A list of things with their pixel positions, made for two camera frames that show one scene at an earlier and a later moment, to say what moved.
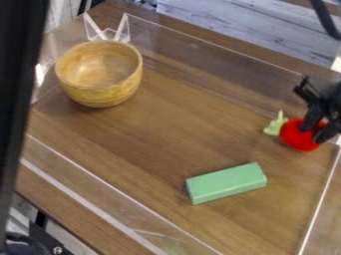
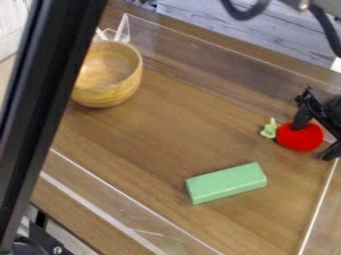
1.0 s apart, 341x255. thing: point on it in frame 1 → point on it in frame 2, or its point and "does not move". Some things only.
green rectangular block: (227, 182) does not move
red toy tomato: (296, 138) does not move
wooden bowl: (101, 73) does not move
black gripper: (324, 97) → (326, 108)
